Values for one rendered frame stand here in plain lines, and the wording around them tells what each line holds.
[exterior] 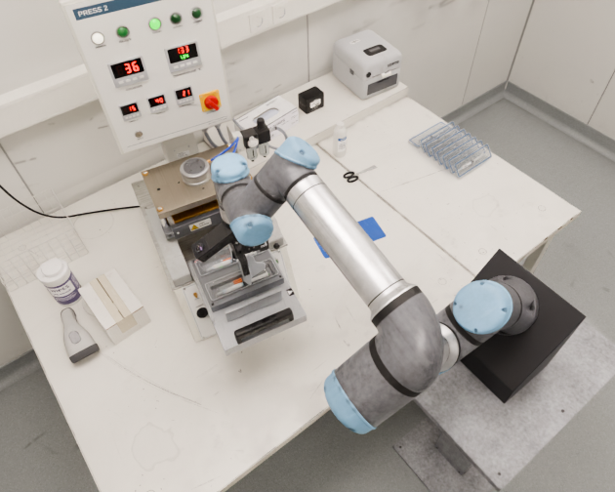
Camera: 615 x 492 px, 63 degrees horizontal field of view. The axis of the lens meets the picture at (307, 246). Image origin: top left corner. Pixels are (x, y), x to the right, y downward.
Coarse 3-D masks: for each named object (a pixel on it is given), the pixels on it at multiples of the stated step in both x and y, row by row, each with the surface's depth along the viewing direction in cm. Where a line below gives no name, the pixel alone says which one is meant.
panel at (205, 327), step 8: (280, 256) 146; (280, 264) 147; (288, 280) 150; (184, 288) 138; (192, 288) 139; (184, 296) 139; (192, 296) 140; (200, 296) 141; (192, 304) 141; (200, 304) 142; (192, 312) 142; (200, 320) 144; (208, 320) 145; (200, 328) 145; (208, 328) 146; (200, 336) 146; (208, 336) 147
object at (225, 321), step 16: (272, 256) 138; (192, 272) 135; (272, 288) 131; (288, 288) 131; (208, 304) 129; (240, 304) 129; (256, 304) 125; (272, 304) 128; (288, 304) 128; (224, 320) 126; (240, 320) 126; (256, 320) 125; (288, 320) 125; (304, 320) 128; (224, 336) 123; (256, 336) 123
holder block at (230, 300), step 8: (224, 248) 137; (264, 256) 135; (192, 264) 134; (216, 272) 132; (224, 272) 132; (232, 272) 132; (280, 272) 131; (200, 280) 130; (208, 280) 130; (272, 280) 130; (280, 280) 131; (248, 288) 128; (256, 288) 128; (264, 288) 130; (208, 296) 127; (232, 296) 127; (240, 296) 127; (248, 296) 129; (216, 304) 126; (224, 304) 127; (232, 304) 128
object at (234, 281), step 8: (272, 264) 132; (240, 272) 130; (264, 272) 130; (272, 272) 130; (216, 280) 129; (224, 280) 129; (232, 280) 129; (240, 280) 129; (256, 280) 129; (208, 288) 128; (216, 288) 128; (224, 288) 128; (232, 288) 128; (240, 288) 127; (216, 296) 126
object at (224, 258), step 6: (222, 252) 135; (228, 252) 135; (252, 252) 135; (258, 252) 134; (210, 258) 134; (216, 258) 134; (222, 258) 134; (228, 258) 134; (198, 264) 133; (204, 264) 132; (210, 264) 132; (216, 264) 132; (222, 264) 132; (228, 264) 132; (204, 270) 131; (210, 270) 131
